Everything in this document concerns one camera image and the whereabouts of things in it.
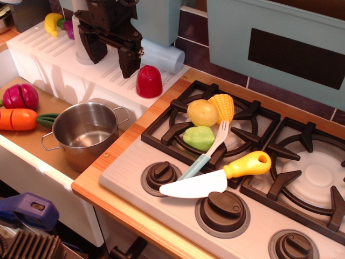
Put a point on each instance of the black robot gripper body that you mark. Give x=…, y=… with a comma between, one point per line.
x=112, y=21

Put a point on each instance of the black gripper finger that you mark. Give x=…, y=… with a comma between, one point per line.
x=94, y=47
x=130, y=58

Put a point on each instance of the red toy sweet potato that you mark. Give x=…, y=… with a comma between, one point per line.
x=149, y=82

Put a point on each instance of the stainless steel pot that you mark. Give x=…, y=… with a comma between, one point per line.
x=84, y=131

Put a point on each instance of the yellow toy potato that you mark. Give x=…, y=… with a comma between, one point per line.
x=202, y=113

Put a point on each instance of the grey toy faucet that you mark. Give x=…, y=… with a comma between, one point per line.
x=81, y=54

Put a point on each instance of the purple toy eggplant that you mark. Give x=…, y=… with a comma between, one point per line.
x=67, y=26

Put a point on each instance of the light blue plastic cup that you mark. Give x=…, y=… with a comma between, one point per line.
x=166, y=58

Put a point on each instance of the light blue cabinet left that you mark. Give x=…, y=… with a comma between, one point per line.
x=157, y=21

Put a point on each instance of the yellow toy banana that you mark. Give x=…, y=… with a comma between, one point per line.
x=50, y=23

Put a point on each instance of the white toy sink unit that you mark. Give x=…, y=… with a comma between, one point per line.
x=50, y=64

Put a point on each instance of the magenta wooden toy onion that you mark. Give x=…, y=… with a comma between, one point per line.
x=22, y=95

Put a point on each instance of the yellow toy corn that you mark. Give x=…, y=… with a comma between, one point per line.
x=225, y=106

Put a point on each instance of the green toy lettuce piece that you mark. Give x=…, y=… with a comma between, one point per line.
x=199, y=137

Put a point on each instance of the orange wooden toy carrot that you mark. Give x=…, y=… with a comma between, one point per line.
x=23, y=119

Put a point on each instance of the left brown stove knob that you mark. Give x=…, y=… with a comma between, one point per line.
x=158, y=174

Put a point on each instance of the brown stove knob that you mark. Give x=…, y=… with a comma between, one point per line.
x=290, y=243
x=158, y=174
x=223, y=215

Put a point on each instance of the white blue toy fork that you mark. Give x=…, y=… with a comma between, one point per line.
x=203, y=159

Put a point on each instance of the left black burner grate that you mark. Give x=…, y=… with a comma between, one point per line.
x=250, y=128

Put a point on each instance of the black burner grate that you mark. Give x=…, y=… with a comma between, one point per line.
x=306, y=180
x=250, y=128

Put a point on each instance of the white yellow toy knife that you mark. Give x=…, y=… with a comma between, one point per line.
x=254, y=163

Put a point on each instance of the light blue toy cabinet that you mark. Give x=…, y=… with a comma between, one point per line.
x=294, y=45

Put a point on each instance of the blue clamp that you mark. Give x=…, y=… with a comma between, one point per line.
x=29, y=209

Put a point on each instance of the grey toy stove top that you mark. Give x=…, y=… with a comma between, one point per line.
x=123, y=177

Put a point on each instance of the middle brown stove knob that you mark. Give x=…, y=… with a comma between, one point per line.
x=223, y=215

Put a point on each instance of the right black burner grate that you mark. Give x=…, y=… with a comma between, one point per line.
x=306, y=180

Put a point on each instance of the black ribbed heat sink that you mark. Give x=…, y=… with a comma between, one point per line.
x=31, y=245

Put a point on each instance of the right brown stove knob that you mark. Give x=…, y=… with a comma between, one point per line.
x=290, y=243

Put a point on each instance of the black oven door handle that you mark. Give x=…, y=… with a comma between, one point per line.
x=133, y=252

